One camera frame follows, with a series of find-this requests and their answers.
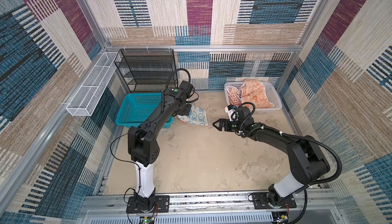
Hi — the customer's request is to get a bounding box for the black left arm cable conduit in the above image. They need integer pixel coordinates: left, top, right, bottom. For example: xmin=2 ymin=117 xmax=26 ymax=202
xmin=164 ymin=68 xmax=200 ymax=104

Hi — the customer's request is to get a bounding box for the orange and cream towel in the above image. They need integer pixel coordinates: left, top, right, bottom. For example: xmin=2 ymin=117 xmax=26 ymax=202
xmin=239 ymin=80 xmax=274 ymax=109

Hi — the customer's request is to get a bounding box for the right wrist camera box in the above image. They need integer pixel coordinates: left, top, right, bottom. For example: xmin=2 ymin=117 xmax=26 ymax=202
xmin=225 ymin=105 xmax=237 ymax=121

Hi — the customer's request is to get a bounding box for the blue and cream towel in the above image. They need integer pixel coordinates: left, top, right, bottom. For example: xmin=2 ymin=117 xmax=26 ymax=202
xmin=177 ymin=105 xmax=208 ymax=126

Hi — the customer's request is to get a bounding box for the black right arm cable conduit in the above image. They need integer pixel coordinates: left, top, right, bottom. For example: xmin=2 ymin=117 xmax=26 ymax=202
xmin=232 ymin=102 xmax=343 ymax=185

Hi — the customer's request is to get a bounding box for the white plastic laundry basket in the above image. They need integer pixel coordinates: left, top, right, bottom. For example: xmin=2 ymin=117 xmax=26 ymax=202
xmin=224 ymin=80 xmax=282 ymax=114

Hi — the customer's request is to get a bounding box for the white wire mesh tray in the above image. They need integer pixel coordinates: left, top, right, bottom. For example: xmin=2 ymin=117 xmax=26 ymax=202
xmin=66 ymin=52 xmax=117 ymax=116

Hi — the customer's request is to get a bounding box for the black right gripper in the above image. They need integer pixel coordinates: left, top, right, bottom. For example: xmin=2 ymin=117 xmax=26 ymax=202
xmin=212 ymin=119 xmax=244 ymax=132

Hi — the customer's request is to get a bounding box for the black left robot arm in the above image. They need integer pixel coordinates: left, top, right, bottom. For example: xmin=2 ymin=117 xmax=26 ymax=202
xmin=128 ymin=81 xmax=194 ymax=211

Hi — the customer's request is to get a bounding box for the aluminium frame post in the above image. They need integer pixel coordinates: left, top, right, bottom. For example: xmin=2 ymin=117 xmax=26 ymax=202
xmin=276 ymin=0 xmax=329 ymax=93

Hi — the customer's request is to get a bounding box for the teal plastic basket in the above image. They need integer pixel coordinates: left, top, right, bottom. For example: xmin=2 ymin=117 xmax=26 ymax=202
xmin=115 ymin=93 xmax=162 ymax=128

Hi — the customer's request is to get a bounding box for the black wire shelf rack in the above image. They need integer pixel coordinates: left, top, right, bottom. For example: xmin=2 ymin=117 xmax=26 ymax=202
xmin=114 ymin=49 xmax=178 ymax=93

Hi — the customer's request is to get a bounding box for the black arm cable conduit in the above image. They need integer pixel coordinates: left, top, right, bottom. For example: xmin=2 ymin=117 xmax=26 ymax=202
xmin=164 ymin=68 xmax=200 ymax=104
xmin=232 ymin=102 xmax=343 ymax=185

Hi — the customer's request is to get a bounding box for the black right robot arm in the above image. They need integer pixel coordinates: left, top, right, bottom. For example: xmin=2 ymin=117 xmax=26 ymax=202
xmin=213 ymin=105 xmax=330 ymax=208

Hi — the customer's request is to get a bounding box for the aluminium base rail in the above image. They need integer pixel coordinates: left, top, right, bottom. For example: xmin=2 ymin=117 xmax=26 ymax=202
xmin=77 ymin=188 xmax=349 ymax=224

